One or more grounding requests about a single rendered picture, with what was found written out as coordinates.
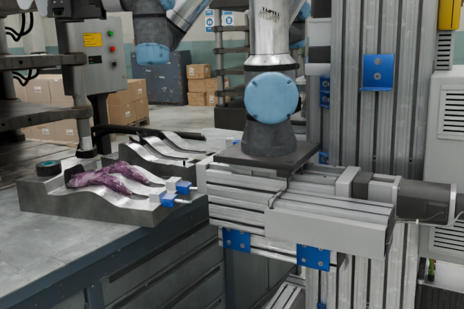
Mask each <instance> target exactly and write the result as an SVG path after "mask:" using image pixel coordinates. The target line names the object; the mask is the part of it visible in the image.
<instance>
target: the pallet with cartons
mask: <svg viewBox="0 0 464 309"><path fill-rule="evenodd" d="M127 84H128V89H127V90H121V91H117V92H116V93H114V94H109V95H108V97H107V100H108V113H109V119H110V124H115V125H123V126H134V127H139V125H142V126H147V125H149V124H150V119H149V109H148V98H147V93H146V79H127ZM115 135H126V134H122V133H115Z"/></svg>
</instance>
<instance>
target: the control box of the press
mask: <svg viewBox="0 0 464 309"><path fill-rule="evenodd" d="M55 27H56V32H57V42H58V48H59V54H65V53H66V52H68V51H67V45H66V35H65V29H64V23H62V21H58V20H57V18H56V17H55ZM78 28H79V38H80V45H81V51H82V52H85V53H86V55H87V61H88V63H86V64H84V66H83V68H84V79H85V85H86V96H87V98H88V100H89V101H90V102H91V105H92V107H93V114H94V115H93V123H94V126H95V125H97V124H102V123H107V124H108V112H107V105H106V100H107V97H108V95H109V94H114V93H116V92H117V91H121V90H127V89H128V84H127V76H126V62H125V54H124V40H123V33H122V19H121V17H119V16H107V20H100V19H84V22H79V23H78ZM61 73H62V79H63V85H64V94H65V95H67V96H72V98H73V89H72V83H71V78H70V67H69V66H66V65H61ZM94 147H95V148H97V154H99V155H108V154H110V153H112V150H111V143H110V134H108V135H105V136H104V137H102V138H101V139H100V140H99V141H98V142H97V143H96V144H95V146H94Z"/></svg>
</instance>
